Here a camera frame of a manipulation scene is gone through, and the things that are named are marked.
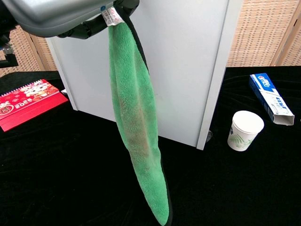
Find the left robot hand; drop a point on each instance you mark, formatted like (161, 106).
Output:
(63, 16)

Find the green cloth with dark border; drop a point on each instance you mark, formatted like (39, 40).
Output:
(138, 117)

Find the white cabinet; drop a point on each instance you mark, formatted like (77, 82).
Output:
(164, 66)

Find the black tablecloth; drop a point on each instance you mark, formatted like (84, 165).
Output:
(70, 169)

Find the red desk calendar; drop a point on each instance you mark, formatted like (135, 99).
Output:
(26, 103)

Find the white paper cup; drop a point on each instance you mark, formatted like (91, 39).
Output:
(244, 130)

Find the blue white toothpaste box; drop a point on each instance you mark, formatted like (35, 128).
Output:
(270, 97)

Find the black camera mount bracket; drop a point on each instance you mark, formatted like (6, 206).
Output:
(7, 42)

